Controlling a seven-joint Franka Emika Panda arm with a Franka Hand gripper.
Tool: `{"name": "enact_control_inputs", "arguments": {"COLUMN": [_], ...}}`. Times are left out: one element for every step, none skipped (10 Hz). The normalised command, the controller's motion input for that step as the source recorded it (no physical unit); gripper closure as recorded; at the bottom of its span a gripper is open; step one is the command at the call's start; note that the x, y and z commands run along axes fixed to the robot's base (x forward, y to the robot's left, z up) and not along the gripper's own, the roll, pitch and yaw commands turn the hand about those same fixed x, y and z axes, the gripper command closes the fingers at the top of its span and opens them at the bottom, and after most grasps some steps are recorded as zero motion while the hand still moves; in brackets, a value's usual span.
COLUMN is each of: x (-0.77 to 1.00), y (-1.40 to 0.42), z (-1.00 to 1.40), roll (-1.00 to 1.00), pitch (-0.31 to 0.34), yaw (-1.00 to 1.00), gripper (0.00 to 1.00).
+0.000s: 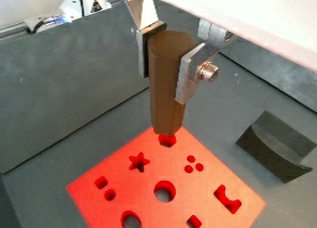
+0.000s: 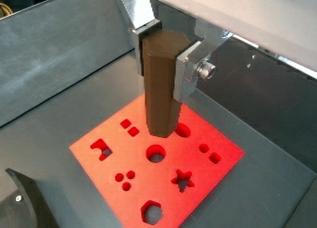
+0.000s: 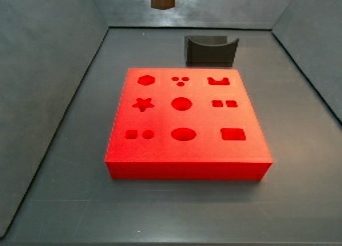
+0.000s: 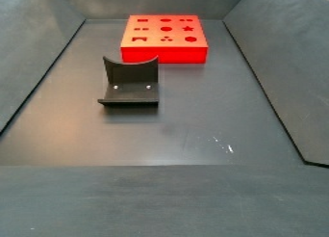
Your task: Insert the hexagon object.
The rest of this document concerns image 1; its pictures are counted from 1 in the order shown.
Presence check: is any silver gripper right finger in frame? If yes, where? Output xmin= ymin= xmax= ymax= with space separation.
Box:
xmin=176 ymin=19 xmax=237 ymax=105

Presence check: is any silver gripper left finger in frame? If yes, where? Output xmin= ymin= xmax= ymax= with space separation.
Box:
xmin=125 ymin=0 xmax=166 ymax=78

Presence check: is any brown hexagonal peg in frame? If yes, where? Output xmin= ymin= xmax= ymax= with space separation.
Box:
xmin=148 ymin=30 xmax=196 ymax=136

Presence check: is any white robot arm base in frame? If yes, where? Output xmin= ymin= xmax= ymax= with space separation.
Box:
xmin=26 ymin=0 xmax=111 ymax=34

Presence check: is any dark grey curved holder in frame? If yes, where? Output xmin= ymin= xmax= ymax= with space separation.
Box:
xmin=237 ymin=110 xmax=317 ymax=183

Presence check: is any red shape-sorter block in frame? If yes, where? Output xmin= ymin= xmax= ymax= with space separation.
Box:
xmin=67 ymin=129 xmax=265 ymax=228

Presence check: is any aluminium frame rail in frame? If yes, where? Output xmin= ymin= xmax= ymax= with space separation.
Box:
xmin=0 ymin=22 xmax=28 ymax=41

